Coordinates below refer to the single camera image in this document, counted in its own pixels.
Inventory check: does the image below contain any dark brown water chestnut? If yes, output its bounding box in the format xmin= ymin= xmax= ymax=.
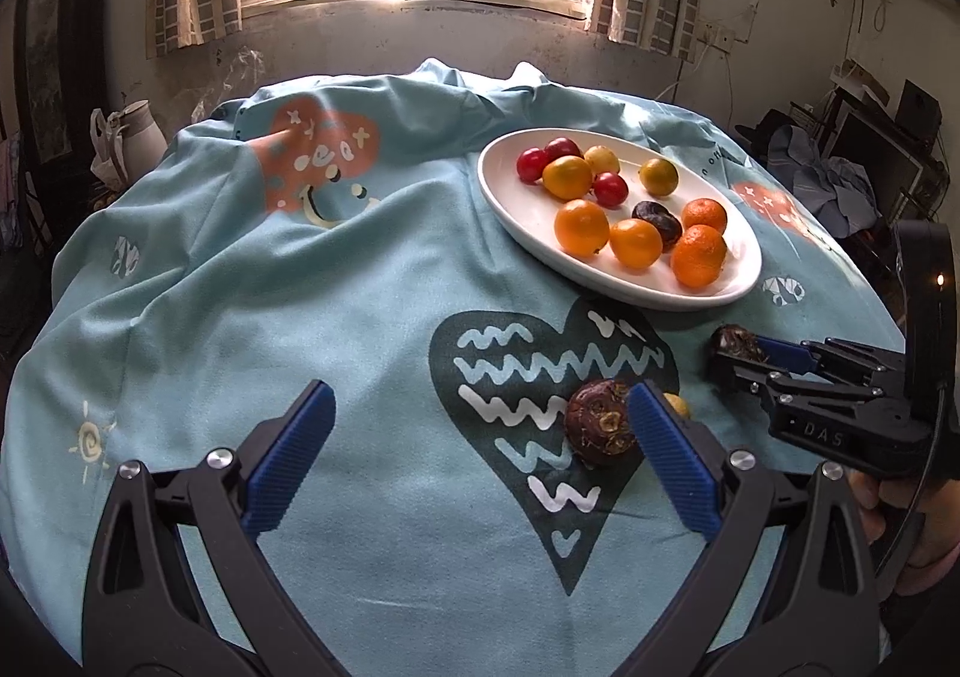
xmin=712 ymin=324 xmax=767 ymax=363
xmin=631 ymin=200 xmax=683 ymax=252
xmin=564 ymin=379 xmax=642 ymax=468

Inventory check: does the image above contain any orange mandarin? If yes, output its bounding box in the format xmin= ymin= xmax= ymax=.
xmin=681 ymin=197 xmax=728 ymax=235
xmin=670 ymin=224 xmax=728 ymax=289

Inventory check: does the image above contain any person's right hand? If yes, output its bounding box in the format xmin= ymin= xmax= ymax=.
xmin=855 ymin=471 xmax=960 ymax=599

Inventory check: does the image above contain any black box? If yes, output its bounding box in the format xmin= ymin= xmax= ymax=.
xmin=896 ymin=79 xmax=942 ymax=142

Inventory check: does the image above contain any dark framed picture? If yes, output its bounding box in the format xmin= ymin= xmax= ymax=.
xmin=15 ymin=0 xmax=83 ymax=168

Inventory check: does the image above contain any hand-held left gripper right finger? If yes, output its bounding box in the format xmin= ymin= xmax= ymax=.
xmin=626 ymin=379 xmax=880 ymax=677

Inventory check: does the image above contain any blue clothes pile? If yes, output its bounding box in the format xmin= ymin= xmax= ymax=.
xmin=769 ymin=122 xmax=882 ymax=235

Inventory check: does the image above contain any orange cherry tomato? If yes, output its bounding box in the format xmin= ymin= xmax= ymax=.
xmin=553 ymin=198 xmax=611 ymax=256
xmin=608 ymin=218 xmax=664 ymax=271

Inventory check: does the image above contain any white framed screen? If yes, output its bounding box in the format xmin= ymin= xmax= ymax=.
xmin=829 ymin=88 xmax=927 ymax=198

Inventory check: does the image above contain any white jug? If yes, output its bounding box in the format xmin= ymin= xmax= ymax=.
xmin=120 ymin=99 xmax=167 ymax=179

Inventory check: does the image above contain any light blue printed blanket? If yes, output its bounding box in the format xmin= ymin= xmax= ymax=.
xmin=0 ymin=58 xmax=912 ymax=677

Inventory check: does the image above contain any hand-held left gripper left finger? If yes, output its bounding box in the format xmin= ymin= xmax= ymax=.
xmin=81 ymin=379 xmax=336 ymax=677

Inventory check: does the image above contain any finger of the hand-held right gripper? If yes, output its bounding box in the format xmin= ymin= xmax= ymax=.
xmin=707 ymin=347 xmax=841 ymax=415
xmin=754 ymin=335 xmax=910 ymax=385

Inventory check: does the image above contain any white plastic bag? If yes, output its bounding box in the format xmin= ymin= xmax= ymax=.
xmin=90 ymin=108 xmax=130 ymax=187

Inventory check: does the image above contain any white oval plate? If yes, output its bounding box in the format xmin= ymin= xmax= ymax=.
xmin=477 ymin=128 xmax=764 ymax=312

